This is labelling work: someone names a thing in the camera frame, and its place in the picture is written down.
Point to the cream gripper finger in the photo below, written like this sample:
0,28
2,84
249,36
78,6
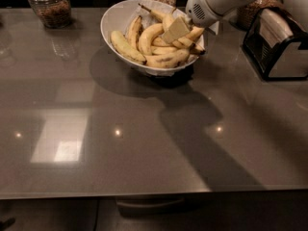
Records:
174,28

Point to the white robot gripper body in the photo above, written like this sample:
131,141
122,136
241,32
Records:
208,8

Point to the long top yellow banana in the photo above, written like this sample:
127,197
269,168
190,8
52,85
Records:
186,43

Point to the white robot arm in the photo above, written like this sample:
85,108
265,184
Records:
297,8

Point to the back stemmed yellow banana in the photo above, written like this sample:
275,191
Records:
159,15

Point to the right yellow banana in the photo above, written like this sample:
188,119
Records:
195,33

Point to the hidden middle yellow banana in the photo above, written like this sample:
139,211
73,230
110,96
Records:
158,41

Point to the front bottom yellow banana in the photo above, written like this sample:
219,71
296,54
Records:
168,60

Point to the lower middle yellow banana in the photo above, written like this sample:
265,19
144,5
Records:
158,50

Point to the curved middle yellow banana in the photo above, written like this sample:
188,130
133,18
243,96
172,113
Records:
147,36

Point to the small upright yellow banana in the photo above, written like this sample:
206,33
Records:
134,31

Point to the left yellow banana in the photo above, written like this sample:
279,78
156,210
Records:
122,46

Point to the white ceramic bowl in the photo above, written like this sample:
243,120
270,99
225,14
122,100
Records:
118,18

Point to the white sign stand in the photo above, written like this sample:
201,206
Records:
213,29

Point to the right glass jar with granola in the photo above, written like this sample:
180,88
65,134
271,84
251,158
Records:
245,14

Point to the left glass jar with nuts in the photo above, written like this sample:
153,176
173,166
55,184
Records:
53,14

